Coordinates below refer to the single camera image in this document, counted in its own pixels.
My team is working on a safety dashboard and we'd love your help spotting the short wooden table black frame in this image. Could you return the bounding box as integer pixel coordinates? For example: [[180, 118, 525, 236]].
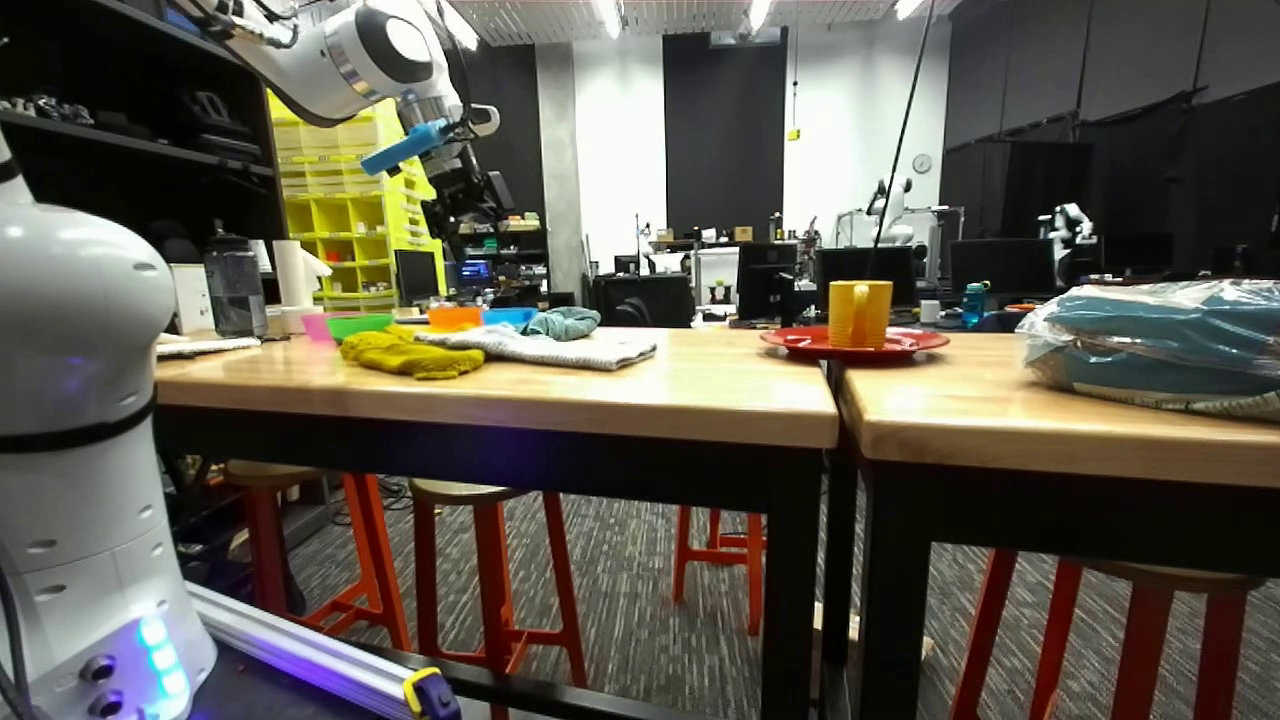
[[837, 333, 1280, 720]]

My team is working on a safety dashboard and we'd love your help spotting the narrow black monitor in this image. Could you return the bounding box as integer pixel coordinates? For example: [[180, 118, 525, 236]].
[[737, 238, 802, 323]]

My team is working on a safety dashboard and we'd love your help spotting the black shelving unit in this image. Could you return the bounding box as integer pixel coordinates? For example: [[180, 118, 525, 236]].
[[0, 0, 293, 260]]

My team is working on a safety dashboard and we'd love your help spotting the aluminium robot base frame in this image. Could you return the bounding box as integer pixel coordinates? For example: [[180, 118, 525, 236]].
[[186, 581, 466, 720]]

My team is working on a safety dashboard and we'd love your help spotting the orange stool wooden seat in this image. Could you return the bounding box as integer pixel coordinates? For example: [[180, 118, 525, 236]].
[[674, 499, 774, 641], [409, 475, 593, 692], [947, 552, 1266, 720], [220, 461, 413, 655]]

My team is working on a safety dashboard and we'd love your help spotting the plastic bag of blue cloths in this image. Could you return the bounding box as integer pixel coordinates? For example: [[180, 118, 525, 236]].
[[1014, 274, 1280, 424]]

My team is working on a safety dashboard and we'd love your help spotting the red plate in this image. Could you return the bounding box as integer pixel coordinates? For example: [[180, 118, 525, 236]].
[[761, 323, 951, 368]]

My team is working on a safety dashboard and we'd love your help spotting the blue wrist camera housing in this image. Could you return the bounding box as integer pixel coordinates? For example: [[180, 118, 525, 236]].
[[358, 114, 454, 180]]

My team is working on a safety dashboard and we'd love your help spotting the teal knitted cloth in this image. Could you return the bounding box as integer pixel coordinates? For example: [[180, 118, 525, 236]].
[[525, 304, 603, 344]]

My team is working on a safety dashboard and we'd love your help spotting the blue plastic bowl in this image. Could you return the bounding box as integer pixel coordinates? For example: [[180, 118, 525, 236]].
[[482, 304, 540, 336]]

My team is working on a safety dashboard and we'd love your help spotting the green plastic bowl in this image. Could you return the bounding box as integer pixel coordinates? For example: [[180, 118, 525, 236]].
[[330, 313, 400, 344]]

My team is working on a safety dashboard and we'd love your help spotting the yellow storage bin rack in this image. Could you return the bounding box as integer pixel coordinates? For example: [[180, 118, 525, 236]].
[[266, 87, 454, 319]]

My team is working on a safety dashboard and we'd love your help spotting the grey knitted cloth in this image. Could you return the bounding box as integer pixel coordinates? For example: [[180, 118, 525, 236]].
[[413, 319, 665, 377]]

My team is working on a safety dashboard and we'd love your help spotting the yellow-green knitted cloth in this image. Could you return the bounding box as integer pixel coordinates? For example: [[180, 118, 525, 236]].
[[335, 328, 488, 383]]

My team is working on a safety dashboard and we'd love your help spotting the grey transparent pitcher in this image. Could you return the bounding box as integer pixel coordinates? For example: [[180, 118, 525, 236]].
[[202, 236, 271, 339]]

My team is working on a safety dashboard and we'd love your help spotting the orange plastic bowl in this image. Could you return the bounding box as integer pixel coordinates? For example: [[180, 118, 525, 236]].
[[430, 304, 488, 336]]

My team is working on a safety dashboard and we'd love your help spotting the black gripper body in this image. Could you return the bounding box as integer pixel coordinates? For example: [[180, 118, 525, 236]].
[[424, 100, 507, 182]]

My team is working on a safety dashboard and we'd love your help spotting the wide black monitor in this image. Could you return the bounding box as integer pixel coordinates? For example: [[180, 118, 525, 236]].
[[814, 242, 929, 323]]

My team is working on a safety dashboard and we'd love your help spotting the yellow mug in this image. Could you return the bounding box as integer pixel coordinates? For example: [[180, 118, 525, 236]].
[[824, 274, 897, 353]]

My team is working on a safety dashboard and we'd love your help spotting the blue bottle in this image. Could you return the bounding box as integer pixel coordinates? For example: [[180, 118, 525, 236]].
[[959, 274, 1000, 333]]

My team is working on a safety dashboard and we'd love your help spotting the long wooden table black frame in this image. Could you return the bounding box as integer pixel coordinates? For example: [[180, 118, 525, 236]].
[[152, 323, 843, 720]]

